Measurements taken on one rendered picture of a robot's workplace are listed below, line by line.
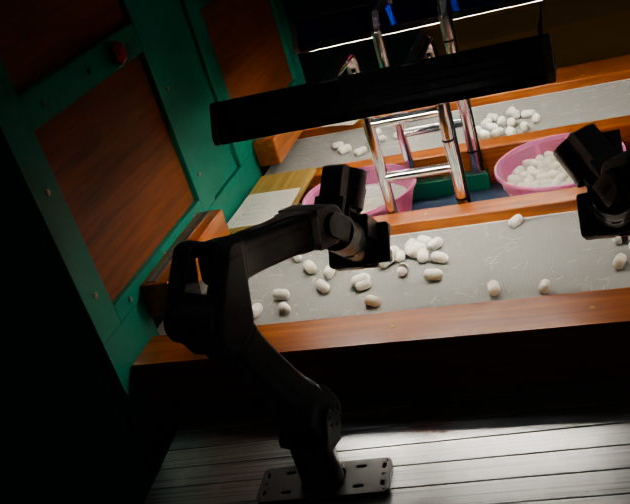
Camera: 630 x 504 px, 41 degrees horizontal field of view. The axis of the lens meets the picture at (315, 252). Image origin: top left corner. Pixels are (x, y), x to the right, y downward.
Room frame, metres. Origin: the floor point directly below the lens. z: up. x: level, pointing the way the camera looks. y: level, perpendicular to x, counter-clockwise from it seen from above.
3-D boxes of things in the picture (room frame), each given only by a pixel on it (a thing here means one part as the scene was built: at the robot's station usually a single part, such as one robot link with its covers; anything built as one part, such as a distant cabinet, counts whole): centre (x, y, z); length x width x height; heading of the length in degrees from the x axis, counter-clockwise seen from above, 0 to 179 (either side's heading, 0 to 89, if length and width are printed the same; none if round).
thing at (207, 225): (1.57, 0.25, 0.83); 0.30 x 0.06 x 0.07; 157
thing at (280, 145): (2.20, -0.02, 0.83); 0.30 x 0.06 x 0.07; 157
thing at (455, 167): (1.53, -0.22, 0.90); 0.20 x 0.19 x 0.45; 67
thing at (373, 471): (0.99, 0.09, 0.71); 0.20 x 0.07 x 0.08; 72
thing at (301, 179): (1.86, 0.07, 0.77); 0.33 x 0.15 x 0.01; 157
